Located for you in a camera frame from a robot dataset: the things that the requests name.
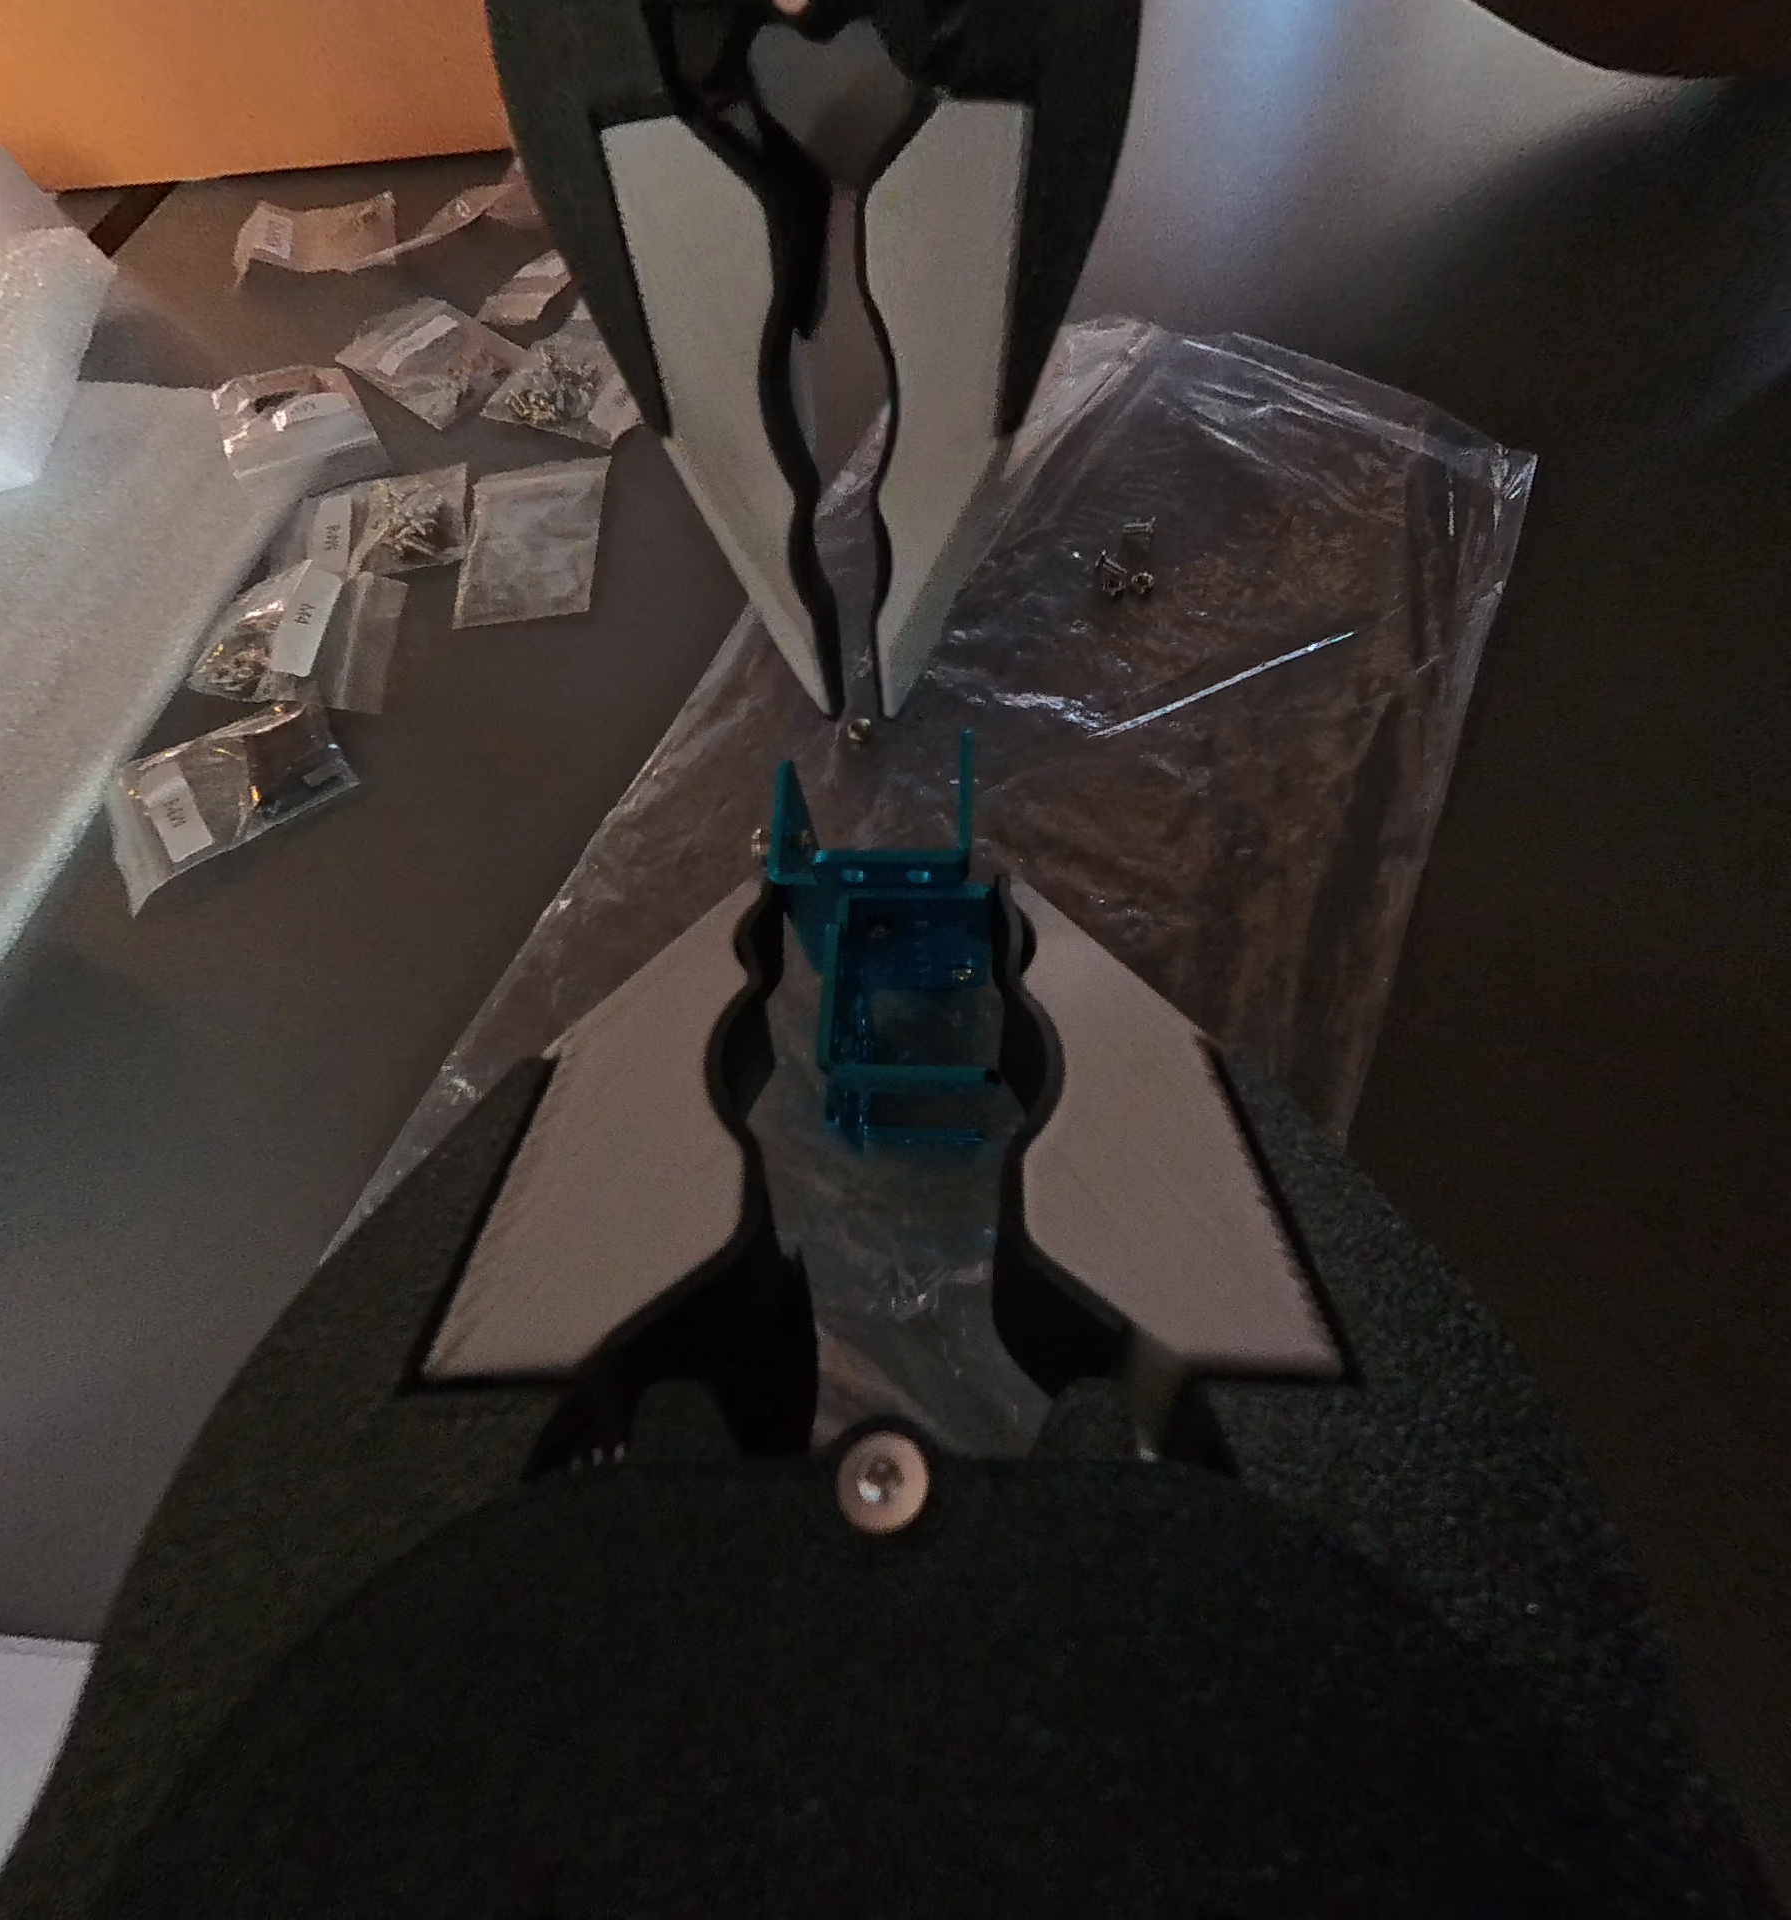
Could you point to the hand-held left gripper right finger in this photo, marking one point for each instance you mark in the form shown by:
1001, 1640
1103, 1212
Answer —
1181, 1201

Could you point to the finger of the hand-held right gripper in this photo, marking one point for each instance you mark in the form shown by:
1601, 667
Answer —
956, 300
700, 331

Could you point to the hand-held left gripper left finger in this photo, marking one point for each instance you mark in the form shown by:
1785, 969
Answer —
595, 1201

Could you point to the blue metal bracket assembly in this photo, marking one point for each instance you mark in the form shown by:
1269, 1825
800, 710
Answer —
896, 885

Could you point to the person's right forearm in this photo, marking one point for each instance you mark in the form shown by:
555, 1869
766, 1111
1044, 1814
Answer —
1675, 30

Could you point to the orange cardboard box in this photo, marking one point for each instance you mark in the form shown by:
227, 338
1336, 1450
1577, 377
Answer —
236, 75

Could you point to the group of small hardware bags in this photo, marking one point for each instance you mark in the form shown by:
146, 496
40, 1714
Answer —
384, 510

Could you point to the clear plastic bag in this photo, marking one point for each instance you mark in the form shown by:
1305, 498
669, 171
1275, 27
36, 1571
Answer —
1254, 751

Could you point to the white foam sheet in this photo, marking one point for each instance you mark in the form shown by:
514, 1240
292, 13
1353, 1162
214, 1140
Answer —
55, 630

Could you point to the white foam frame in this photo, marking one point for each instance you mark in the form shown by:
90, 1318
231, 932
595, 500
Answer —
10, 375

